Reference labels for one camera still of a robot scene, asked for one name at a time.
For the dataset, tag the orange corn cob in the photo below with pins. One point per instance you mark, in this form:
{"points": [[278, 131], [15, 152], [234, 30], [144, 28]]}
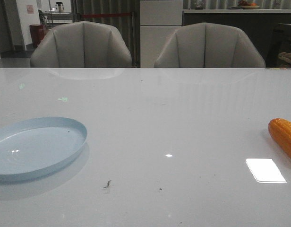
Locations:
{"points": [[280, 130]]}

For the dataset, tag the light blue round plate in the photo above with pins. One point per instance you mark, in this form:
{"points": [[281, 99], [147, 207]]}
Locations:
{"points": [[40, 146]]}

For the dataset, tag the white cabinet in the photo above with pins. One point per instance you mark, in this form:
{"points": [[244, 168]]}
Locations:
{"points": [[158, 19]]}

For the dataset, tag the fruit bowl on counter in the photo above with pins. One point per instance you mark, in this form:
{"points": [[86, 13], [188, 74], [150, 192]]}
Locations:
{"points": [[244, 4]]}

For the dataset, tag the red barrier belt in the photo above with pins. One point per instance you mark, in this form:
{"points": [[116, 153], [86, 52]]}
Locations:
{"points": [[106, 15]]}

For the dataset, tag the right grey upholstered chair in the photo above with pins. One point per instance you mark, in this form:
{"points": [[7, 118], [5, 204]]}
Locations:
{"points": [[208, 45]]}

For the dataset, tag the left grey upholstered chair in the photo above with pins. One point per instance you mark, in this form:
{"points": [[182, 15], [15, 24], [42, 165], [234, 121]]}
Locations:
{"points": [[82, 44]]}

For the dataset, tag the red trash bin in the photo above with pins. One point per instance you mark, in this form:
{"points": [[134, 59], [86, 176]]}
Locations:
{"points": [[37, 34]]}

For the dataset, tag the grey upholstered chair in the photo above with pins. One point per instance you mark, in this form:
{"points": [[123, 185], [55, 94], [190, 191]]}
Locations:
{"points": [[82, 44], [208, 45]]}

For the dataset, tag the dark counter with white top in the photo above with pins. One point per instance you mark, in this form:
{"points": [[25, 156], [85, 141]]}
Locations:
{"points": [[268, 29]]}

